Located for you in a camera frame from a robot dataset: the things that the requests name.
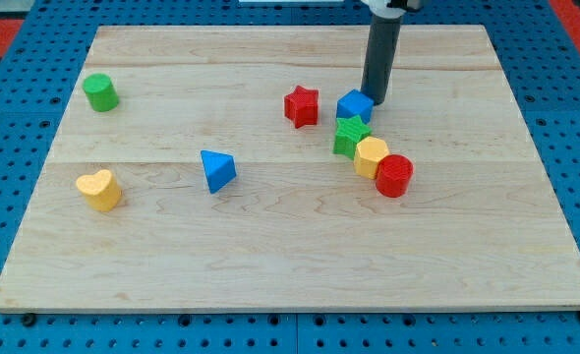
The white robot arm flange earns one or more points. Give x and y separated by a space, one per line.
394 9

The red star block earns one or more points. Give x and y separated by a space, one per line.
301 106

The green star block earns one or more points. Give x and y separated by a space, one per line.
349 132

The blue triangle block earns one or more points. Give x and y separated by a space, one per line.
219 169

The yellow hexagon block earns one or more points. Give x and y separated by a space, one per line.
369 152

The light wooden board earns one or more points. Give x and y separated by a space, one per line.
297 230

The blue cube block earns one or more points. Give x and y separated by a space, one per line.
355 103

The red cylinder block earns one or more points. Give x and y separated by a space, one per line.
394 173

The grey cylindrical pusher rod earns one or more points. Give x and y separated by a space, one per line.
381 47

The yellow heart block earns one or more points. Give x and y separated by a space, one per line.
100 190

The green cylinder block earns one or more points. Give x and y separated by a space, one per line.
100 92

